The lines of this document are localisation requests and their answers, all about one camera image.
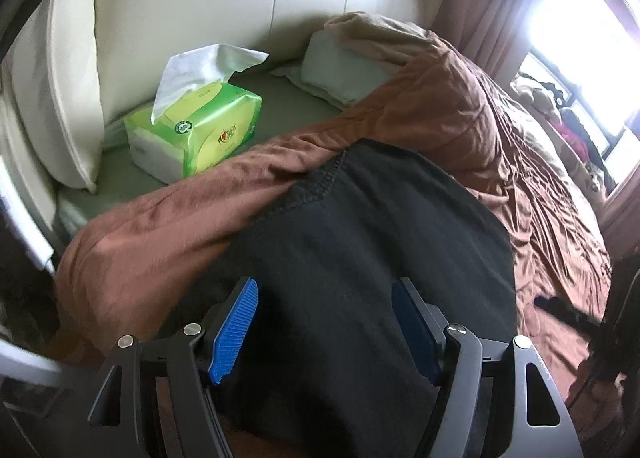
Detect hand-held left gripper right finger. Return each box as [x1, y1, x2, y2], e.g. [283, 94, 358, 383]
[391, 278, 583, 458]

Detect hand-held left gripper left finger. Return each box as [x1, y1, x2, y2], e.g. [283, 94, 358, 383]
[60, 276, 259, 458]

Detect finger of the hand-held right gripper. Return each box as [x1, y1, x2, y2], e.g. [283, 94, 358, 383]
[534, 294, 603, 332]

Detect black pants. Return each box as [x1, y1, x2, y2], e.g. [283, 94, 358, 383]
[165, 138, 518, 449]

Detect brown blanket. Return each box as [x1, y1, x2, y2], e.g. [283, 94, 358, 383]
[52, 12, 613, 458]

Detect black plush toy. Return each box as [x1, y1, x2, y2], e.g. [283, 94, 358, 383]
[540, 82, 619, 189]

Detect pink plush toy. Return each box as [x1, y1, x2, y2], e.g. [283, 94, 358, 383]
[552, 120, 592, 162]

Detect green tissue pack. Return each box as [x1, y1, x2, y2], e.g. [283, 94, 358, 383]
[124, 44, 271, 185]

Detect beige plush toy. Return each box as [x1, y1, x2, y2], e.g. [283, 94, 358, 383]
[512, 80, 564, 122]

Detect window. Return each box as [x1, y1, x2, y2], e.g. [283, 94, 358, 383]
[510, 0, 640, 185]

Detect white pillow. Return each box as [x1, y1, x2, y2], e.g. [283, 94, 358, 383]
[270, 30, 401, 109]

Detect cream cushion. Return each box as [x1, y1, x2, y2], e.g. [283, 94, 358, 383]
[10, 0, 107, 195]

